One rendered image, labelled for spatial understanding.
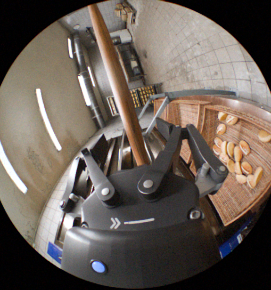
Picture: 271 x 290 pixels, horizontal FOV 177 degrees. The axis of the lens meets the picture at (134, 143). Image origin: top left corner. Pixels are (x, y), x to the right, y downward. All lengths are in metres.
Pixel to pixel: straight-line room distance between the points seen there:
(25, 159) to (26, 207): 0.61
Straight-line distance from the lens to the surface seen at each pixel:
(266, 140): 0.56
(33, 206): 1.49
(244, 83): 1.24
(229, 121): 0.63
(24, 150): 1.50
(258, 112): 0.61
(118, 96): 0.16
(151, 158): 0.35
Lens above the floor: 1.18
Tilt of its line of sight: 4 degrees up
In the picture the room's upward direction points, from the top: 106 degrees counter-clockwise
